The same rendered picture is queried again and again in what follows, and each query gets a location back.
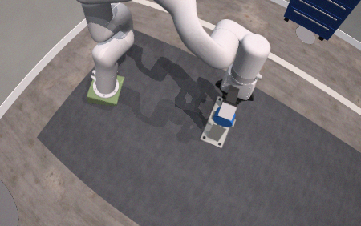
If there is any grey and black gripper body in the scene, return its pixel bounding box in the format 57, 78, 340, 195
221, 64, 258, 100

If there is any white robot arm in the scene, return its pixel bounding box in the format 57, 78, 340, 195
76, 0, 270, 121

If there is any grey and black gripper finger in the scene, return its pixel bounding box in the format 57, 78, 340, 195
216, 79, 227, 99
236, 92, 254, 105

